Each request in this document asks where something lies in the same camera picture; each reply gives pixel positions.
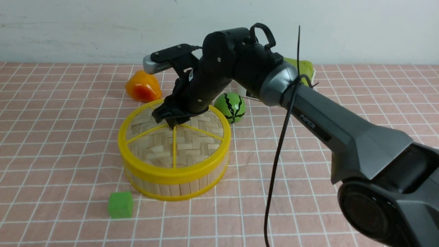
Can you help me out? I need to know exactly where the green foam cube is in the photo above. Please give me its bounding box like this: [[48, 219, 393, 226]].
[[108, 191, 134, 219]]

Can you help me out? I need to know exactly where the bamboo steamer basket yellow rim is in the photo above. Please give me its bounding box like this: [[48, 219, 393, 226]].
[[124, 153, 229, 201]]

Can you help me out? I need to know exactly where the orange toy pear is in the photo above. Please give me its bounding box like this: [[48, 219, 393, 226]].
[[125, 70, 162, 103]]

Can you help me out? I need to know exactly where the green lidded white storage box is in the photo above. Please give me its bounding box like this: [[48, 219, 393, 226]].
[[237, 57, 316, 101]]

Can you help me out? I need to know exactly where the green toy watermelon ball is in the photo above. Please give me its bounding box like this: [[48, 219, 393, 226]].
[[213, 92, 246, 124]]

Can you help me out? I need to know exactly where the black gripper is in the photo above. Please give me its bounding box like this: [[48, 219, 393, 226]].
[[152, 57, 235, 129]]

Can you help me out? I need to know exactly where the yellow woven bamboo steamer lid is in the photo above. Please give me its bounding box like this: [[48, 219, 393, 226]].
[[118, 99, 232, 185]]

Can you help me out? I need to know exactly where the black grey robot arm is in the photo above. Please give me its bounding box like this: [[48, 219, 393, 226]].
[[143, 23, 439, 247]]

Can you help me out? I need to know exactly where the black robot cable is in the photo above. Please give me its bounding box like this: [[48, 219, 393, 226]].
[[250, 23, 319, 247]]

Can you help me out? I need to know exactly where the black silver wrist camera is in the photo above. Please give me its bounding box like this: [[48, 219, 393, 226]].
[[143, 44, 202, 77]]

